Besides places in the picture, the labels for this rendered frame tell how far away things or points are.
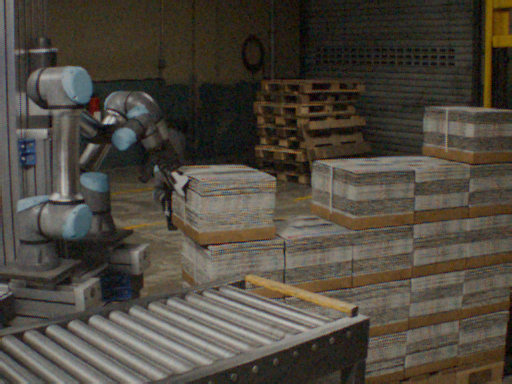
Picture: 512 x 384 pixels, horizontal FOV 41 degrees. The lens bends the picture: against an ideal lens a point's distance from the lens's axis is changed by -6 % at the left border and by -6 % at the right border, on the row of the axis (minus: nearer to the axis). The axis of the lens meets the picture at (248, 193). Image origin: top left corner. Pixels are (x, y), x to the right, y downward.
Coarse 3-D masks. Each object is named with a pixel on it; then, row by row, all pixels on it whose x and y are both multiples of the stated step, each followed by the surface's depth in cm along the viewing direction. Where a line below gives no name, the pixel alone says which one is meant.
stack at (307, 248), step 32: (288, 224) 288; (320, 224) 287; (416, 224) 286; (448, 224) 292; (192, 256) 276; (224, 256) 255; (256, 256) 260; (288, 256) 266; (320, 256) 271; (352, 256) 278; (384, 256) 282; (416, 256) 287; (448, 256) 294; (256, 288) 262; (352, 288) 279; (384, 288) 284; (416, 288) 291; (448, 288) 298; (384, 320) 287; (384, 352) 289; (416, 352) 296; (448, 352) 304
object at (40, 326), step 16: (192, 288) 213; (208, 288) 213; (240, 288) 222; (112, 304) 197; (128, 304) 197; (144, 304) 198; (48, 320) 182; (64, 320) 182; (80, 320) 185; (0, 336) 169; (16, 336) 172
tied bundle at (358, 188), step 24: (336, 168) 285; (360, 168) 280; (384, 168) 281; (408, 168) 282; (312, 192) 306; (336, 192) 286; (360, 192) 273; (384, 192) 277; (408, 192) 281; (360, 216) 274
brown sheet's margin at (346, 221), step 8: (312, 208) 306; (320, 208) 299; (328, 216) 293; (336, 216) 286; (344, 216) 280; (384, 216) 278; (392, 216) 279; (400, 216) 281; (408, 216) 282; (344, 224) 280; (352, 224) 274; (360, 224) 274; (368, 224) 276; (376, 224) 277; (384, 224) 279; (392, 224) 280
